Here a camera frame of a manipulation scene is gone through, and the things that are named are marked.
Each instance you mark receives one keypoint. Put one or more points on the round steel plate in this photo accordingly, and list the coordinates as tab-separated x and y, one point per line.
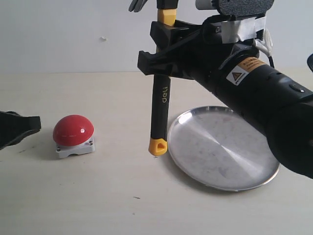
217	148

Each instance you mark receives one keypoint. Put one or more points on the red dome push button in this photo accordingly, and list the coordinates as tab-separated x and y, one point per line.
74	135

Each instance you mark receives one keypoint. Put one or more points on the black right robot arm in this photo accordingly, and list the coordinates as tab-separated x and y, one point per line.
283	113

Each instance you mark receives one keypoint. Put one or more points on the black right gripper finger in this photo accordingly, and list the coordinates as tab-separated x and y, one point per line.
14	128

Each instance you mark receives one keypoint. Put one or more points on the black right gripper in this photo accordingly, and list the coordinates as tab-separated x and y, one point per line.
220	55

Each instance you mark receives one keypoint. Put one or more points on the yellow black claw hammer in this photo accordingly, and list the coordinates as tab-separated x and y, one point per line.
166	14

